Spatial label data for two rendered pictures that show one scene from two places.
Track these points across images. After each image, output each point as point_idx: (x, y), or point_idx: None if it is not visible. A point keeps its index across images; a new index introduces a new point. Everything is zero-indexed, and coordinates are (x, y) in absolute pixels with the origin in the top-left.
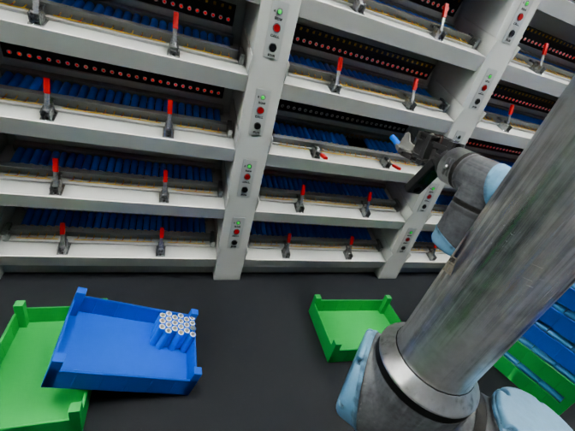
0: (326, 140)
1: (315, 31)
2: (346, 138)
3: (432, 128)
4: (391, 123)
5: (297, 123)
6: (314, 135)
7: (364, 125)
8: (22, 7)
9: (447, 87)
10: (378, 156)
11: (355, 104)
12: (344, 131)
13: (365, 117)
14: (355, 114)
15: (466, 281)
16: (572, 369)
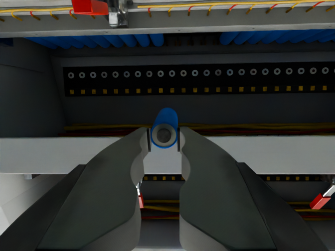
0: (305, 30)
1: (295, 180)
2: (209, 33)
3: (32, 142)
4: (106, 82)
5: (327, 43)
6: (326, 34)
7: (163, 66)
8: None
9: (48, 180)
10: (139, 18)
11: (296, 161)
12: (212, 48)
13: (168, 83)
14: (284, 137)
15: None
16: None
